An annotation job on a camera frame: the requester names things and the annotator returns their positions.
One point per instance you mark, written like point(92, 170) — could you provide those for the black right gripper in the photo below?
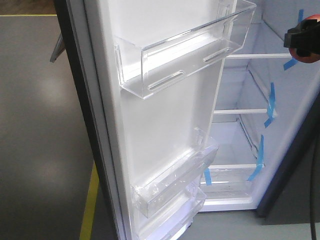
point(304, 37)

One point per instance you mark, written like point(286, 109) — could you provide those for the red yellow apple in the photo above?
point(313, 57)

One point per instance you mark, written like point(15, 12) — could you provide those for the fridge door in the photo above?
point(134, 138)

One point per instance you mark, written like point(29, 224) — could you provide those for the open white fridge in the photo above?
point(266, 112)

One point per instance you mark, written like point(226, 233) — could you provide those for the upper clear door bin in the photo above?
point(160, 42)

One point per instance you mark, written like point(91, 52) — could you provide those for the clear door bin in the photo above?
point(160, 42)
point(171, 220)
point(154, 193)

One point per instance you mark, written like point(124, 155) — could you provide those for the middle clear door bin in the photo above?
point(154, 193)

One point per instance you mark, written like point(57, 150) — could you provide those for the lower clear door bin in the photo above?
point(171, 220)

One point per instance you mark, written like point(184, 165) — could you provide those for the silver sign stand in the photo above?
point(58, 49)

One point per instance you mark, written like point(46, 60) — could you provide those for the yellow floor tape line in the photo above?
point(93, 188)

